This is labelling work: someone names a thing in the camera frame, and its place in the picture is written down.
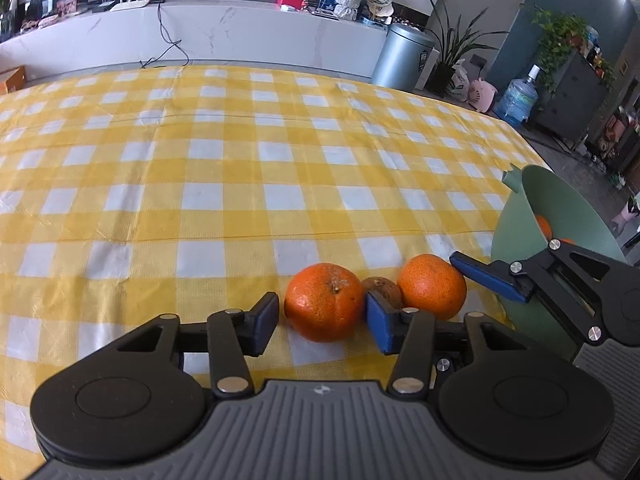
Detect brown longan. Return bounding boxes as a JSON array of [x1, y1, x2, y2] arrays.
[[361, 276, 402, 310]]

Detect green plastic bowl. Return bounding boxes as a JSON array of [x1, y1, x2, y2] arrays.
[[490, 165, 626, 359]]

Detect blue water jug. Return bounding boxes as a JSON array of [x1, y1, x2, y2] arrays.
[[494, 64, 540, 128]]

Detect dark grey drawer cabinet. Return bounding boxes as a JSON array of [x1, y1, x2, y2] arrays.
[[533, 53, 608, 145]]

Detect white plastic bag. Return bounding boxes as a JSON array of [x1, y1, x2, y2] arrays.
[[447, 58, 470, 102]]

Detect potted long-leaf plant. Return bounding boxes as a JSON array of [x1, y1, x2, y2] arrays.
[[425, 0, 508, 96]]

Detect grey metal trash can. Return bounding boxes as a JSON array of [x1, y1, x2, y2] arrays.
[[371, 23, 436, 92]]

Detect green ivy plant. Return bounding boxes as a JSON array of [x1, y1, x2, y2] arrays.
[[532, 6, 587, 93]]

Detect white tv cabinet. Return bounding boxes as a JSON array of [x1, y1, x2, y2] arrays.
[[1, 0, 385, 80]]

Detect orange cardboard box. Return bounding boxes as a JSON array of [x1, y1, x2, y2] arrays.
[[0, 66, 26, 96]]

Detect black cable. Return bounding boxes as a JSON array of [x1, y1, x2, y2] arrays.
[[138, 1, 190, 70]]

